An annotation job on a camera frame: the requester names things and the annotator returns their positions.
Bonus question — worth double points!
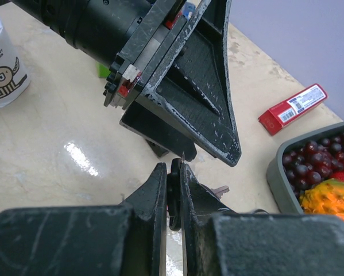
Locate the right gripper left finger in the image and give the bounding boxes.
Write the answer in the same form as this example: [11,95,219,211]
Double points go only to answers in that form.
[0,163,167,275]

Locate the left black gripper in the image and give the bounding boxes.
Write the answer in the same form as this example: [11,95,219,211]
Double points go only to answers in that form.
[102,1,241,167]

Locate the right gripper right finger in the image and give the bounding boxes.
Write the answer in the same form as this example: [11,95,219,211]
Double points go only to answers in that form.
[179,164,344,275]

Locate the black headed key bunch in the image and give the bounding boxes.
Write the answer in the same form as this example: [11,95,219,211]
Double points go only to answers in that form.
[167,158,231,231]

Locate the grey fruit tray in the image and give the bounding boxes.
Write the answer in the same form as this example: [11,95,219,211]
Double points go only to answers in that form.
[266,121,344,214]

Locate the green black product box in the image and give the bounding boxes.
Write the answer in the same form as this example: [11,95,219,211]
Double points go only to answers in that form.
[96,63,110,79]

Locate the red rectangular box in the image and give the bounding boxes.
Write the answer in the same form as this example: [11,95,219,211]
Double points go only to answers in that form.
[258,83,328,136]

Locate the orange toy pineapple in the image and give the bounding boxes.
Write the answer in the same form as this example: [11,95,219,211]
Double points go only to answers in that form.
[299,179,344,221]

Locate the dark red grapes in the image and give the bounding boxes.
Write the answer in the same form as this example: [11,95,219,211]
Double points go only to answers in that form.
[282,132,344,198]

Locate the white tape roll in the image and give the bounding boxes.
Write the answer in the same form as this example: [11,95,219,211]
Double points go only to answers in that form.
[0,19,30,108]

